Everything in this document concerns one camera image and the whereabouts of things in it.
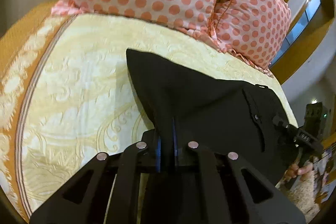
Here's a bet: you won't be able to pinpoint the person right hand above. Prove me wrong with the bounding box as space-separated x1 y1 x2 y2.
284 162 313 181

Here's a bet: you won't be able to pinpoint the pink polka dot pillow right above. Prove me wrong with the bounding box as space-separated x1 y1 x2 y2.
210 0 291 77

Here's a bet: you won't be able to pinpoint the black pants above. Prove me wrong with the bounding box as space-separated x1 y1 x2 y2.
126 49 297 184

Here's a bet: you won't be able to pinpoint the blue glass window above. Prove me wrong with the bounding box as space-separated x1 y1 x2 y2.
270 0 321 65

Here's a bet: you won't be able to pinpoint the cream patterned mattress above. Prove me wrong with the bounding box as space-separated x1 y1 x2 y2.
1 3 296 222

